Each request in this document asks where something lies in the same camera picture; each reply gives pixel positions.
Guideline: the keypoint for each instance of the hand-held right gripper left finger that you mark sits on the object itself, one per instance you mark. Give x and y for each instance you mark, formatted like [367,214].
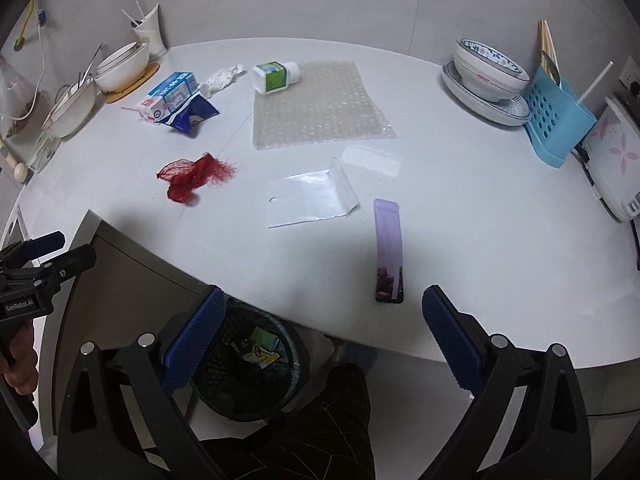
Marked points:
[195,340]

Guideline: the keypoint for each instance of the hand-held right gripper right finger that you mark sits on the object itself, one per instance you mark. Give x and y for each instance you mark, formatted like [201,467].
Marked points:
[450,340]

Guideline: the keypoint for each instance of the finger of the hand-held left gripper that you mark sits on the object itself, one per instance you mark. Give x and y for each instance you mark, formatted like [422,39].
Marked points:
[47,242]
[75,260]

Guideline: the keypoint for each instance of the black mesh waste basket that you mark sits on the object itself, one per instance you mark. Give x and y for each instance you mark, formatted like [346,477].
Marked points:
[230,390]

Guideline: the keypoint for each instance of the purple sachet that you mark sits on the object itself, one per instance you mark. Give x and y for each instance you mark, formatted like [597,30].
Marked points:
[387,240]

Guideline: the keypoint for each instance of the red mesh net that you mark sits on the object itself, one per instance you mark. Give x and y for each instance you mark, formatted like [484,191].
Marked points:
[192,180]

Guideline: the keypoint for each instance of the clear plastic bag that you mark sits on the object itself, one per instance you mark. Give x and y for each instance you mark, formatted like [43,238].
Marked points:
[310,200]

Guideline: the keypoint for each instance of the blue snack packet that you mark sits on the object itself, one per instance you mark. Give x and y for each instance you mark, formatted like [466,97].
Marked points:
[197,116]

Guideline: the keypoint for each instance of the blue white milk carton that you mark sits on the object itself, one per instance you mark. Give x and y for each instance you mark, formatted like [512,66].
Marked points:
[172,87]

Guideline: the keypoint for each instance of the white tissue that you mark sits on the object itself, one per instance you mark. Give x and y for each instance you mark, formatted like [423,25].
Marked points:
[217,80]

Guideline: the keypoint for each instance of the bubble wrap sheet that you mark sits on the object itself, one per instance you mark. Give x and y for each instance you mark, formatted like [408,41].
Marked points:
[320,110]

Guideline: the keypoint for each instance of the white bottle green label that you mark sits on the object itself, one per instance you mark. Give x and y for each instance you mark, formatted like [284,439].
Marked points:
[274,79]

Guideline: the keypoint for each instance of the person's left hand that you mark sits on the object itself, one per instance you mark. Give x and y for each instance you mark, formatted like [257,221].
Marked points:
[22,360]

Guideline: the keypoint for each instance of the steel sink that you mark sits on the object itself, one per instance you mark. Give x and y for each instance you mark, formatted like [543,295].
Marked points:
[15,225]

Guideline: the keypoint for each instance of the beige base cabinet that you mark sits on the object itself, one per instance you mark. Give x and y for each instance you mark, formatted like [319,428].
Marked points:
[125,280]

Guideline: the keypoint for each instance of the green yellow wrapper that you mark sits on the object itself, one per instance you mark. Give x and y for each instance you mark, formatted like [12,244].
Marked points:
[260,350]

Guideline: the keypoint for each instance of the glass container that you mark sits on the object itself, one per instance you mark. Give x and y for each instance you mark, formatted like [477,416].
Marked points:
[44,155]

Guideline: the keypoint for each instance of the blue slipper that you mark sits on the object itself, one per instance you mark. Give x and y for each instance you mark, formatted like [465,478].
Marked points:
[357,355]

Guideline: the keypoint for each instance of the clear bag brown contents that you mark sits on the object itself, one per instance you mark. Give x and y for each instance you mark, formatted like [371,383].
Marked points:
[15,120]

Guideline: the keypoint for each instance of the bowl with strainer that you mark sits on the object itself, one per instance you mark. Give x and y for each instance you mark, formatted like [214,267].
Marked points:
[70,110]

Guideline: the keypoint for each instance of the wooden coaster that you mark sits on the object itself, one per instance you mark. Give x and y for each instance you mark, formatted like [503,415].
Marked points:
[135,85]

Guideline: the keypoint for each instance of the large white ceramic bowl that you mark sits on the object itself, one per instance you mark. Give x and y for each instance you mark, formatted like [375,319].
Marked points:
[122,72]

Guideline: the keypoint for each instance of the thin metal utensil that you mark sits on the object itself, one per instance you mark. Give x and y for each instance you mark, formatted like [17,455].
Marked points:
[92,60]

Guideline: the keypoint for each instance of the white rectangular sticker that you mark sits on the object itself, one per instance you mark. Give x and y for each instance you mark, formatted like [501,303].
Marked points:
[372,160]

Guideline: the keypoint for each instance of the white bowl dark rim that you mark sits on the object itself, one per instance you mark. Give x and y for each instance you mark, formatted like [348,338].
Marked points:
[117,55]

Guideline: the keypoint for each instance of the white paper cup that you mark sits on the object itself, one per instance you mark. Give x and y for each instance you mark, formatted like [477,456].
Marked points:
[150,35]

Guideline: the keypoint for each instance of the white straw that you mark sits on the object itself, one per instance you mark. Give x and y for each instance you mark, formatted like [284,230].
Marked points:
[129,17]
[140,11]

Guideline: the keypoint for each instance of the blue utensil holder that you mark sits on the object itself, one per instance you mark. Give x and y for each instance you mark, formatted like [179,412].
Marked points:
[555,120]

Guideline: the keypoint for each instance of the white floral appliance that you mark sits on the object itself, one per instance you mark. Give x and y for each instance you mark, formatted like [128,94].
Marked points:
[615,160]

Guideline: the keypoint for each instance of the blue patterned bowl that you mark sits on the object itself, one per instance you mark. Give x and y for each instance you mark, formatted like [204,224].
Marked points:
[482,77]

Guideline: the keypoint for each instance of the white plastic stick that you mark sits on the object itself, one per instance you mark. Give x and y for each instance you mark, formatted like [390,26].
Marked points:
[595,82]

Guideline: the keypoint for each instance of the wooden chopsticks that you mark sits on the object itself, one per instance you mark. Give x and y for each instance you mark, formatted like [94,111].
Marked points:
[546,45]

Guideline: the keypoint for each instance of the blue wall valve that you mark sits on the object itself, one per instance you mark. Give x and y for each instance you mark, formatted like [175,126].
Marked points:
[41,16]

